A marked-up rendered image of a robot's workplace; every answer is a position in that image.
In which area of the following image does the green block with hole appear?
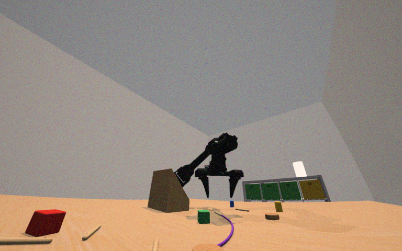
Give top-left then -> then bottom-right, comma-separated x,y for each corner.
197,210 -> 210,224

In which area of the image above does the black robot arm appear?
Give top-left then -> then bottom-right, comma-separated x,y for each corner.
174,133 -> 238,187

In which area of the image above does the yellow cylinder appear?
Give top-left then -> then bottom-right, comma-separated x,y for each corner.
274,201 -> 283,212

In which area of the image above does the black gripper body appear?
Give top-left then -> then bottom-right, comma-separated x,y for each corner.
195,155 -> 244,178

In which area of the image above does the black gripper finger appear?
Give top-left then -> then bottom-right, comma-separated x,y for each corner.
198,177 -> 209,198
229,178 -> 241,198

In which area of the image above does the purple cord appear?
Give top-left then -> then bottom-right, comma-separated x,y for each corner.
215,211 -> 234,247

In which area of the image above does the red block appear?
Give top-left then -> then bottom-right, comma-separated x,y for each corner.
25,209 -> 66,237

